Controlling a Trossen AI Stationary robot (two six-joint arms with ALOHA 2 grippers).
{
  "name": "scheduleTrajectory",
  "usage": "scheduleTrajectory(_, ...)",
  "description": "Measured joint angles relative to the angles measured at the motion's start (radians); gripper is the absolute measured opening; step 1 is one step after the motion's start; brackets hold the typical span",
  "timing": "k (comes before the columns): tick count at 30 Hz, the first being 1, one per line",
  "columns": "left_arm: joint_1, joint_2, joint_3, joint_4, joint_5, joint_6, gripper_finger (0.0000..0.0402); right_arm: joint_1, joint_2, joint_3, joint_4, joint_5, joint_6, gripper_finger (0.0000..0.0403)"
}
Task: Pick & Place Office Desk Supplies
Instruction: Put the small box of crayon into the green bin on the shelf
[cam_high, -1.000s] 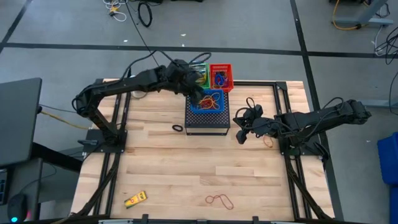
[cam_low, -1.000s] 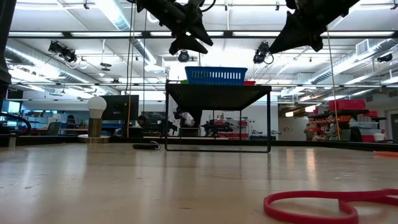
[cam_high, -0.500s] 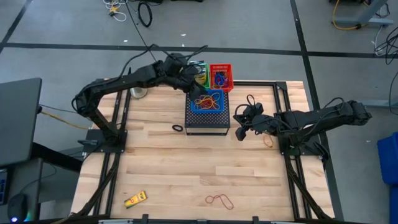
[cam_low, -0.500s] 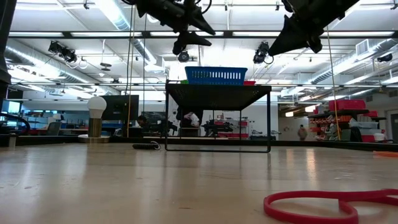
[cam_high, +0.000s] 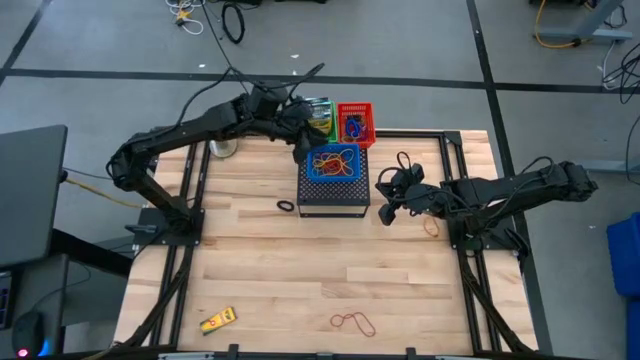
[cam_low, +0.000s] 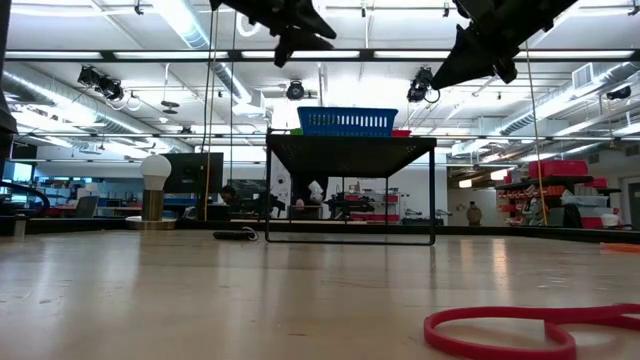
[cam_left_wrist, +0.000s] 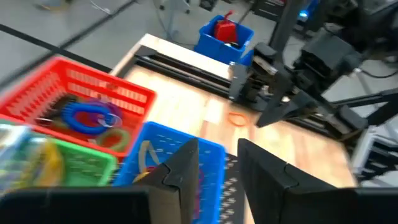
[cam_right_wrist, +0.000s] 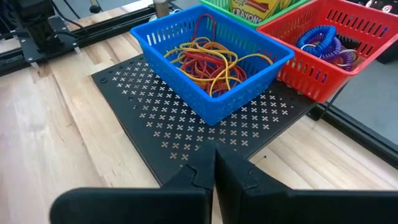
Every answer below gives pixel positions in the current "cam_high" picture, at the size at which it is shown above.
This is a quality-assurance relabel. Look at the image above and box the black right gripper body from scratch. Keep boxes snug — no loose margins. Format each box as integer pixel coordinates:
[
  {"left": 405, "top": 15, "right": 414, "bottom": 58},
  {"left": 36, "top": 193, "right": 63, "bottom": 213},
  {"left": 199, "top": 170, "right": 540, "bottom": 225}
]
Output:
[{"left": 394, "top": 164, "right": 447, "bottom": 217}]

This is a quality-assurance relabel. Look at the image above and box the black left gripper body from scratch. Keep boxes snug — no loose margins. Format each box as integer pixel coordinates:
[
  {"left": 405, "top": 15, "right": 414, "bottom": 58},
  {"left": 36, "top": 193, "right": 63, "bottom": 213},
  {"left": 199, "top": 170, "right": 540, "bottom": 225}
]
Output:
[{"left": 279, "top": 99, "right": 321, "bottom": 144}]

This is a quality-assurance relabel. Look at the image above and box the green plastic basket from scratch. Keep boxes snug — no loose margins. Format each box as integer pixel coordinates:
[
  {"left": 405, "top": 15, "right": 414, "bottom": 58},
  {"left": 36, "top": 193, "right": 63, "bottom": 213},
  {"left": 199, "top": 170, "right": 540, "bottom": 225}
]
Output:
[{"left": 304, "top": 99, "right": 340, "bottom": 145}]

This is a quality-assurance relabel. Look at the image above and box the yellow rubber band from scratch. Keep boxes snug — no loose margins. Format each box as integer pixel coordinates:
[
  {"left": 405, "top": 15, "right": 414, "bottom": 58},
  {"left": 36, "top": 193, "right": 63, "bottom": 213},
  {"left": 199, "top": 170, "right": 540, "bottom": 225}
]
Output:
[{"left": 312, "top": 149, "right": 356, "bottom": 177}]

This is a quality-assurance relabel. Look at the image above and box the red plastic basket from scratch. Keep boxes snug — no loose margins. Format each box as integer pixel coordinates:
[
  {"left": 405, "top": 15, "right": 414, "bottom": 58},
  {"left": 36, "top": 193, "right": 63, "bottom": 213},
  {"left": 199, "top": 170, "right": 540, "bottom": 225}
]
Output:
[{"left": 337, "top": 102, "right": 377, "bottom": 150}]

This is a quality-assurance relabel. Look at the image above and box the blue plastic basket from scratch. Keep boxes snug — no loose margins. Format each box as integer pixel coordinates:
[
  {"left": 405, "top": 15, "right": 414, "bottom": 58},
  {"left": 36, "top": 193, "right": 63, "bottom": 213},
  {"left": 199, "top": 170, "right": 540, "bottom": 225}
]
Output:
[{"left": 305, "top": 143, "right": 362, "bottom": 184}]

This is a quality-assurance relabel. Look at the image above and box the small yellow crayon box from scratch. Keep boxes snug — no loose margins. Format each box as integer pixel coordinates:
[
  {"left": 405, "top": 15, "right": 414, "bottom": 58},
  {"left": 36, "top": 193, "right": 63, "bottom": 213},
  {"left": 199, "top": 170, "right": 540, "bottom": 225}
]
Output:
[{"left": 199, "top": 306, "right": 238, "bottom": 336}]

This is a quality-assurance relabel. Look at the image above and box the grey desk foot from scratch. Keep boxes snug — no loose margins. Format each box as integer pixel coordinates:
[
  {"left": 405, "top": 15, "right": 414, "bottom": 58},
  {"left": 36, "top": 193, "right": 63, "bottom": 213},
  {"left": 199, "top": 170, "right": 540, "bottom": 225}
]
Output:
[{"left": 571, "top": 158, "right": 640, "bottom": 175}]

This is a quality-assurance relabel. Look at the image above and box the grey desk leg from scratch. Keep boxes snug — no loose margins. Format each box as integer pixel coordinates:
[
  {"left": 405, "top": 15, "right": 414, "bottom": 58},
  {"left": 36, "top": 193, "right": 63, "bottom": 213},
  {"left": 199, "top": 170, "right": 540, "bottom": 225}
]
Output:
[{"left": 536, "top": 0, "right": 634, "bottom": 44}]

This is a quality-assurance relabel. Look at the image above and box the black perforated metal shelf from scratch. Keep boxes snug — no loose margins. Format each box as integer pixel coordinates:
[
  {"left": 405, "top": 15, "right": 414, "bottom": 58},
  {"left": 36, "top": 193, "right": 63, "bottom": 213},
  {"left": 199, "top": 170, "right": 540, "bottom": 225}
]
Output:
[{"left": 297, "top": 144, "right": 372, "bottom": 219}]

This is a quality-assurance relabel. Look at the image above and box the white bulb lamp wooden base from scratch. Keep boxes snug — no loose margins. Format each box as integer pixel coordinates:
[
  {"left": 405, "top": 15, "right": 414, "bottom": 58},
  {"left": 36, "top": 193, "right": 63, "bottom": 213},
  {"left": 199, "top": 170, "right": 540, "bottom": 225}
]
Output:
[{"left": 208, "top": 138, "right": 239, "bottom": 160}]

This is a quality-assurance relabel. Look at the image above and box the blue storage bin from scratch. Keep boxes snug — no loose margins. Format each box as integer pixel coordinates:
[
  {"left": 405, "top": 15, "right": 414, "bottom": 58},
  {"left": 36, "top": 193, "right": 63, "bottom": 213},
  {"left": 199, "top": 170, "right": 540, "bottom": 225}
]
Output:
[
  {"left": 606, "top": 211, "right": 640, "bottom": 299},
  {"left": 626, "top": 299, "right": 640, "bottom": 360}
]

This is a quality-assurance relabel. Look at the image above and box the black computer mouse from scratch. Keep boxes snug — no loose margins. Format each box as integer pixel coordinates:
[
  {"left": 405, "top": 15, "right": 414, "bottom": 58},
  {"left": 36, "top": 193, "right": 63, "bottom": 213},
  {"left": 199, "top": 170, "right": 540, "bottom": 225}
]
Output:
[{"left": 12, "top": 310, "right": 47, "bottom": 359}]

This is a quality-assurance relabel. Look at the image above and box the black device with lights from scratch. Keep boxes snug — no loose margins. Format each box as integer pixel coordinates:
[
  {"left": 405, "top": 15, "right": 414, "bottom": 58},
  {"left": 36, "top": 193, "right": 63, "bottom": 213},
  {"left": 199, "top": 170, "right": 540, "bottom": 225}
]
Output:
[{"left": 0, "top": 272, "right": 14, "bottom": 331}]

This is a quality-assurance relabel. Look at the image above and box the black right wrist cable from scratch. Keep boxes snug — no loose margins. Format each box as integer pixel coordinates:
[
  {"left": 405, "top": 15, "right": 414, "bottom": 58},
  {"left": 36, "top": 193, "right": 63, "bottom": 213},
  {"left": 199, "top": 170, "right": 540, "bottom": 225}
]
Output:
[{"left": 377, "top": 151, "right": 426, "bottom": 187}]

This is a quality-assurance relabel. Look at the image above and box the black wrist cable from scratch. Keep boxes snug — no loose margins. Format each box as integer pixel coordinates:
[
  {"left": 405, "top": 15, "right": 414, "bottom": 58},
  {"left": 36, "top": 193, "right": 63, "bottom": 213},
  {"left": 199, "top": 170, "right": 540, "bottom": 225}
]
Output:
[
  {"left": 377, "top": 151, "right": 426, "bottom": 187},
  {"left": 174, "top": 62, "right": 326, "bottom": 129}
]

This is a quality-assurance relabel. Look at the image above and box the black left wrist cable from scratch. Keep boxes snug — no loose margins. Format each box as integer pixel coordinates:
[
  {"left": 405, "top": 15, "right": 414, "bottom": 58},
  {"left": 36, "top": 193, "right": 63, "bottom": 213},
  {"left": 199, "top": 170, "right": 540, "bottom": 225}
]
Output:
[{"left": 174, "top": 62, "right": 326, "bottom": 129}]

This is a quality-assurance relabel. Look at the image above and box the long black floor cable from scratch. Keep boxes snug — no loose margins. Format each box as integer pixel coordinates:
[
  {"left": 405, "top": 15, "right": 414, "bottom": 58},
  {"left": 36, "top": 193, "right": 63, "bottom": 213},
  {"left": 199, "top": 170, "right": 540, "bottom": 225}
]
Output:
[{"left": 198, "top": 0, "right": 254, "bottom": 96}]

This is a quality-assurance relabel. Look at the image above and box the coiled black floor cable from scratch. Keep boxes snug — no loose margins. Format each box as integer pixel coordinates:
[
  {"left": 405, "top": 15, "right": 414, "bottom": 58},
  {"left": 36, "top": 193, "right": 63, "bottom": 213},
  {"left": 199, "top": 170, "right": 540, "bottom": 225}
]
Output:
[{"left": 220, "top": 1, "right": 247, "bottom": 45}]

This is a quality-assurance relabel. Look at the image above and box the white cable bundle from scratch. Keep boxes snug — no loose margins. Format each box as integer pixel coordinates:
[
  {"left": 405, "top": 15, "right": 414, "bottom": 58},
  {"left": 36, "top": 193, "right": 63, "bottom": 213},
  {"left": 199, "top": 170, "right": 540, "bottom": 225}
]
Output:
[{"left": 164, "top": 0, "right": 205, "bottom": 36}]

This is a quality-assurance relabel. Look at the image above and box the yellow floor cable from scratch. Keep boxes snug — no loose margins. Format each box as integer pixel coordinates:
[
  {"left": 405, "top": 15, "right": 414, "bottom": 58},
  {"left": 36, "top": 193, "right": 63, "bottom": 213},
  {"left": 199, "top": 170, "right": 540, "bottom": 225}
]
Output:
[{"left": 534, "top": 0, "right": 582, "bottom": 50}]

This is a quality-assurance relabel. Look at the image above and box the tan braided cable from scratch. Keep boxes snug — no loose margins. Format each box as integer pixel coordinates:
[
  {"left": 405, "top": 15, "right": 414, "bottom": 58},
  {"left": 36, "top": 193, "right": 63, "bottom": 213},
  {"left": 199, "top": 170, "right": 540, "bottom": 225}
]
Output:
[{"left": 64, "top": 177, "right": 145, "bottom": 209}]

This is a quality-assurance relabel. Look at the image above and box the black cable bundle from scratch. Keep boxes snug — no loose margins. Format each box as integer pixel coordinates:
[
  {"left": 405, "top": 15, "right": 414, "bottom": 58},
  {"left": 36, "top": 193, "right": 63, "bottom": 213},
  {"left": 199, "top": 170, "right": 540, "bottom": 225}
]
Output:
[{"left": 601, "top": 42, "right": 640, "bottom": 106}]

